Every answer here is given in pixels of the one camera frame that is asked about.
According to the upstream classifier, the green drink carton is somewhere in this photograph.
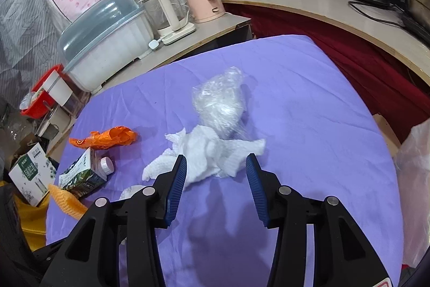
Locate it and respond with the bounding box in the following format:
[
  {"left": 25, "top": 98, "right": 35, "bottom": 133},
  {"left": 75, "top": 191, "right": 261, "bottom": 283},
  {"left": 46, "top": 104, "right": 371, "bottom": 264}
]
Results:
[{"left": 58, "top": 148, "right": 108, "bottom": 200}]

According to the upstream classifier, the white green cardboard box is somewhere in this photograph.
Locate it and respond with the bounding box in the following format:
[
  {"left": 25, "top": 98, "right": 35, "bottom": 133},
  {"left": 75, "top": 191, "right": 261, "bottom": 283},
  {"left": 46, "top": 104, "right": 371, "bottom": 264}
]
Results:
[{"left": 8, "top": 141, "right": 58, "bottom": 207}]

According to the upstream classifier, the orange wrapper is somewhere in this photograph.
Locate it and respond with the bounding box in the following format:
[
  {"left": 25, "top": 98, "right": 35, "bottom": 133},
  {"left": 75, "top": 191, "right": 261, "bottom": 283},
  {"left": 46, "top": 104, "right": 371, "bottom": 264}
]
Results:
[{"left": 69, "top": 126, "right": 138, "bottom": 150}]

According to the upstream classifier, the small white paper tissue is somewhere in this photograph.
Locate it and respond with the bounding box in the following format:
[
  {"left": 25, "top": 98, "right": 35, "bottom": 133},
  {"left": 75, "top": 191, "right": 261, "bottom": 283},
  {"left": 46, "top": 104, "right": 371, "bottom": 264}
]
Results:
[{"left": 119, "top": 185, "right": 145, "bottom": 202}]

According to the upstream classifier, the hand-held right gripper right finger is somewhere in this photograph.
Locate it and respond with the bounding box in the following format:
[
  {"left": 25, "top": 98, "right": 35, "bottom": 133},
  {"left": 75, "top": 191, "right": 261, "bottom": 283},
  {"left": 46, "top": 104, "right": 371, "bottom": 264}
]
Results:
[{"left": 245, "top": 153, "right": 392, "bottom": 287}]

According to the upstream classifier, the white glass kettle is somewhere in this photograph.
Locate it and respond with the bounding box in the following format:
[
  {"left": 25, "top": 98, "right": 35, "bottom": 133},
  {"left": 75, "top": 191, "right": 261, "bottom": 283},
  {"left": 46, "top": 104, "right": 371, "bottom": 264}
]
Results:
[{"left": 138, "top": 0, "right": 196, "bottom": 46}]

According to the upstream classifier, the red curtain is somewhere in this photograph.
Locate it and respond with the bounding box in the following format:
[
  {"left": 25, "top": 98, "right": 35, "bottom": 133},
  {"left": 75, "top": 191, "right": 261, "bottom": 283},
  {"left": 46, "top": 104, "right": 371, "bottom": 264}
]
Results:
[{"left": 223, "top": 1, "right": 430, "bottom": 130}]

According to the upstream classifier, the white blender cup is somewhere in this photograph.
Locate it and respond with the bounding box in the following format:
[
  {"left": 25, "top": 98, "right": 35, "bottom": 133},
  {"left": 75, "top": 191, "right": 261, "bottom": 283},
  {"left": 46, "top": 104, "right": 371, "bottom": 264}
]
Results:
[{"left": 43, "top": 73, "right": 83, "bottom": 116}]

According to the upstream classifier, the black power cable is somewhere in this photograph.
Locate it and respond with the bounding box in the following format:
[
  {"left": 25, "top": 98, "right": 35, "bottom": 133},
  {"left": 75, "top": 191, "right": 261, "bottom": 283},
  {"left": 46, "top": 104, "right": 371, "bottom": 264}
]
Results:
[{"left": 347, "top": 0, "right": 409, "bottom": 29}]

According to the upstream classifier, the grey metal container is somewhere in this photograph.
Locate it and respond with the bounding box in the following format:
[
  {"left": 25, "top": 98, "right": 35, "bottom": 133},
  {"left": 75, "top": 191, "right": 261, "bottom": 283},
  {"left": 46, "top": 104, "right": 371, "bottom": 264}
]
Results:
[{"left": 35, "top": 105, "right": 75, "bottom": 140}]

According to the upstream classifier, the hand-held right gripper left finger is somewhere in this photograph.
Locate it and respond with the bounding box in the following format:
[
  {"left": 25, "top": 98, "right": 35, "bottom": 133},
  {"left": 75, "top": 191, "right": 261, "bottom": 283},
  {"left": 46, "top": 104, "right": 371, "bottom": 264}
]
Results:
[{"left": 40, "top": 154, "right": 188, "bottom": 287}]

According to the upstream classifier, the grey plastic tarp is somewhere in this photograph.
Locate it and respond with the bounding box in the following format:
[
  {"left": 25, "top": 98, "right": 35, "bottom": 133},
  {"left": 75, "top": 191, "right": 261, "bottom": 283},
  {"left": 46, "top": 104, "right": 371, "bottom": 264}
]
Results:
[{"left": 0, "top": 0, "right": 65, "bottom": 107}]

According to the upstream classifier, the yellow stool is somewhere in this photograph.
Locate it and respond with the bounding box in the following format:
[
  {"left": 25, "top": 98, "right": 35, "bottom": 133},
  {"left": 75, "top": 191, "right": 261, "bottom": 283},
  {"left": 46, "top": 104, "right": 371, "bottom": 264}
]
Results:
[{"left": 13, "top": 196, "right": 51, "bottom": 253}]

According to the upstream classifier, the clear plastic bag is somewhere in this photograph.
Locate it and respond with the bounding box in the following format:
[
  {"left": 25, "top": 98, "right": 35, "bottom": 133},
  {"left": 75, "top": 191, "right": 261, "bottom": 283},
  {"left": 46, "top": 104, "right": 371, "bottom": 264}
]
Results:
[{"left": 192, "top": 66, "right": 249, "bottom": 141}]

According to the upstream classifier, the red plastic basin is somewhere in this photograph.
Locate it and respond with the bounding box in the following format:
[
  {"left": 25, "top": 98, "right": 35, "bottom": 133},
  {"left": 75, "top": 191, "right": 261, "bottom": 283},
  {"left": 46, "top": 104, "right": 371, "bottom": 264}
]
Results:
[{"left": 20, "top": 64, "right": 65, "bottom": 118}]

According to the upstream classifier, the white dish box grey lid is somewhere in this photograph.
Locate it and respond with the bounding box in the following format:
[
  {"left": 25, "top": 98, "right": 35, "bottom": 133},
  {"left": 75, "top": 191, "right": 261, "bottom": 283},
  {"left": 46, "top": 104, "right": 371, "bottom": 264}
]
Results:
[{"left": 57, "top": 0, "right": 155, "bottom": 93}]

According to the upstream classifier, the black induction cooktop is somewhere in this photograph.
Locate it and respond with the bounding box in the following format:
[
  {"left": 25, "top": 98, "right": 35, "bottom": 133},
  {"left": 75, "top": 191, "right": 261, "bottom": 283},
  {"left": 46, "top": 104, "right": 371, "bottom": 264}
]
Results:
[{"left": 401, "top": 13, "right": 430, "bottom": 46}]

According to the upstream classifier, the trash bin with white liner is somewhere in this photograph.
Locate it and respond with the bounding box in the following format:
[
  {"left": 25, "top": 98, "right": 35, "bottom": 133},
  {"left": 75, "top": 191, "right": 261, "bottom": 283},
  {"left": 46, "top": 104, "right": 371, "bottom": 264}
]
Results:
[{"left": 394, "top": 120, "right": 430, "bottom": 271}]

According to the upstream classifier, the orange foam net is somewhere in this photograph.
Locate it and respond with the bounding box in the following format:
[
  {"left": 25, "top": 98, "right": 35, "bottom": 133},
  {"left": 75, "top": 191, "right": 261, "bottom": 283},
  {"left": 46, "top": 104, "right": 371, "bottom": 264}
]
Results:
[{"left": 48, "top": 183, "right": 89, "bottom": 221}]

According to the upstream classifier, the purple table cloth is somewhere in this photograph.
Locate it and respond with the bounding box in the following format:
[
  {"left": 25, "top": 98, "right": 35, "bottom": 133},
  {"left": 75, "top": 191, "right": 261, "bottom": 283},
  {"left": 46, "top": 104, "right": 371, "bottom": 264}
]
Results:
[{"left": 45, "top": 34, "right": 404, "bottom": 287}]

